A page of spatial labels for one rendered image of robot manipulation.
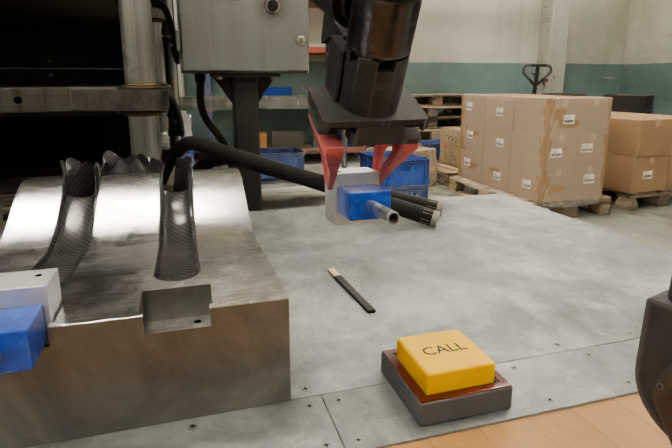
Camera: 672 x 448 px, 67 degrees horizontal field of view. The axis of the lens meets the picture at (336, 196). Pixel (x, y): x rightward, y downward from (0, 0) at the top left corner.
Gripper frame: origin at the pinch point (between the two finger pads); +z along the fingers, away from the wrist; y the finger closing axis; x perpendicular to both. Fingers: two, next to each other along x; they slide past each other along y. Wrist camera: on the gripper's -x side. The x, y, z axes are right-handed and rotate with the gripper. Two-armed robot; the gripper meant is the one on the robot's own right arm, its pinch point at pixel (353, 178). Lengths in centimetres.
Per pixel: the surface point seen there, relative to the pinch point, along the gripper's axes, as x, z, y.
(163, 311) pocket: 12.0, 2.8, 19.4
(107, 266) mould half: 4.2, 5.1, 24.4
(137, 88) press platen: -56, 19, 24
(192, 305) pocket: 11.9, 2.6, 17.1
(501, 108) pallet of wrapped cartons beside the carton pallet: -279, 161, -239
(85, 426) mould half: 18.8, 6.1, 25.2
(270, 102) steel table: -302, 164, -50
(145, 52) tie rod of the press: -61, 14, 23
